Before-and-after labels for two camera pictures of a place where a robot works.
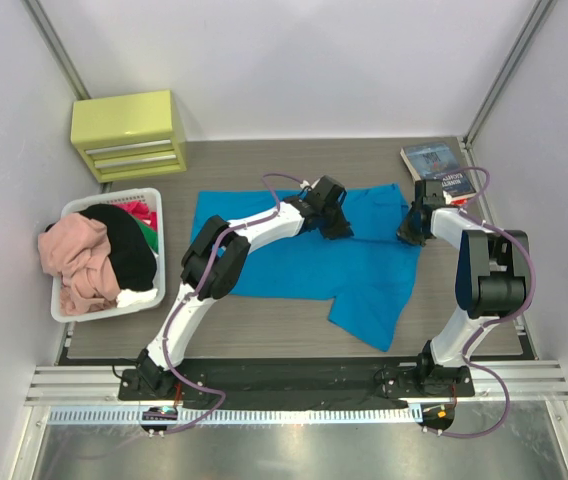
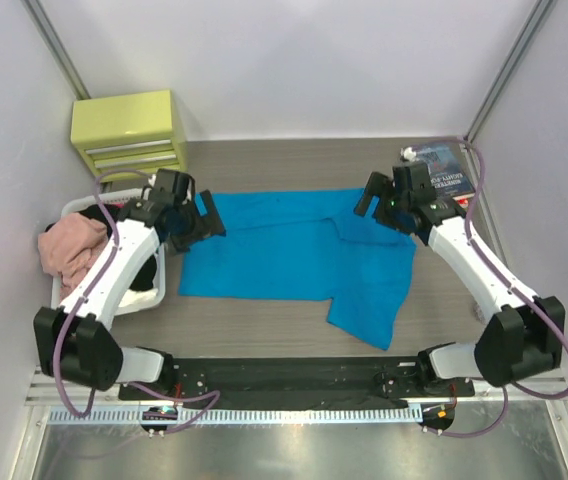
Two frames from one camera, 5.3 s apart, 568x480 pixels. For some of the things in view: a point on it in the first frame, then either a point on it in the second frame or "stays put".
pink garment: [77, 248] stays put
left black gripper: [337, 225] -> [203, 220]
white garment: [127, 297] stays put
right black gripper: [410, 228] -> [379, 201]
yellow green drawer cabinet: [130, 135] stays put
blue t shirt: [371, 278] stays put
